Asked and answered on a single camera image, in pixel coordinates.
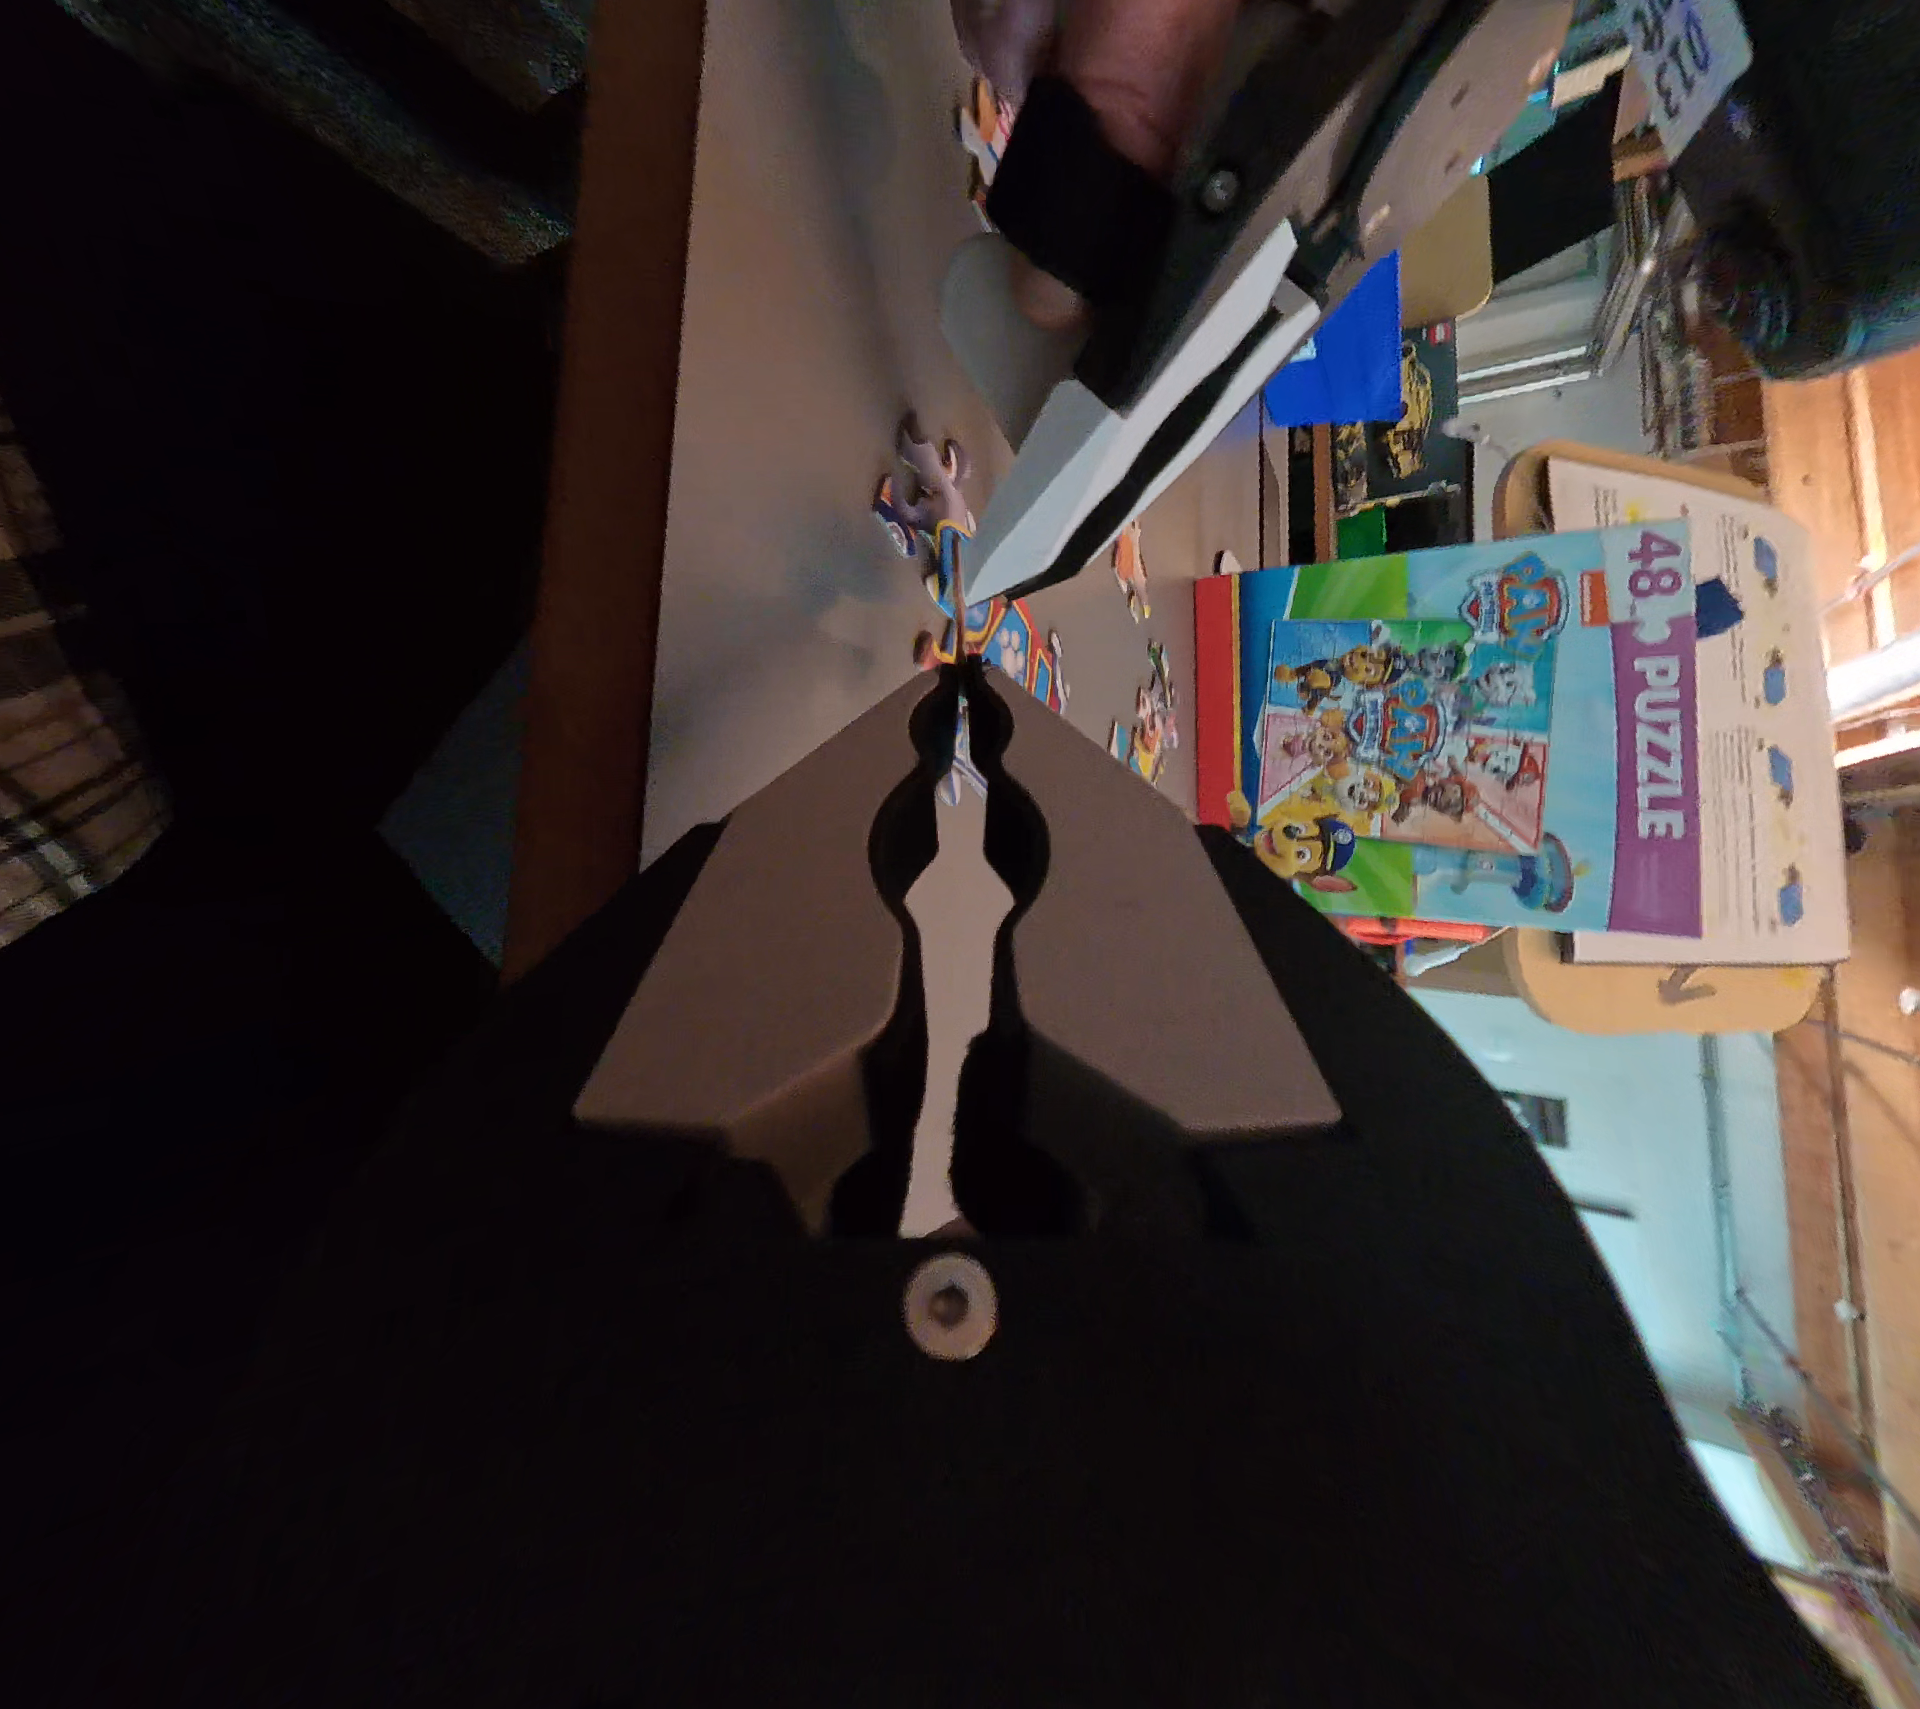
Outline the plaid shirt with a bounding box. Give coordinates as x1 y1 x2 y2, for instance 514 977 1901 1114
0 405 170 948

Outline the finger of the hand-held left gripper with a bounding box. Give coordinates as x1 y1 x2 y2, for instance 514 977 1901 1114
965 220 1303 608
1042 291 1326 587

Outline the assembled logo puzzle section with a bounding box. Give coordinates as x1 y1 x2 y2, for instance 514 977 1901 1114
914 538 1074 720

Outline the pale plywood panel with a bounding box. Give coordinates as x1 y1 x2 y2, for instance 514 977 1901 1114
1495 438 1854 1037

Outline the yellow dog puzzle piece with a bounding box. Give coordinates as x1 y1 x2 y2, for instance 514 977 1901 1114
1110 641 1184 785

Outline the blue plastic bin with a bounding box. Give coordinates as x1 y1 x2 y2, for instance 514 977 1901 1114
1260 254 1403 428

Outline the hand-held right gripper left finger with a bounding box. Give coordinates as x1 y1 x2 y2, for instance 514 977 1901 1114
574 670 961 1237

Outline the white printed paper sheet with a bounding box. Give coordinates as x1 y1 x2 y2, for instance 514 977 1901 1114
1544 456 1850 969

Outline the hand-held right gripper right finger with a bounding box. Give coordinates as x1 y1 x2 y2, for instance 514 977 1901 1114
959 657 1342 1237

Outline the colourful puzzle box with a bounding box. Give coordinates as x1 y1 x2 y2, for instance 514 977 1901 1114
1193 519 1704 939

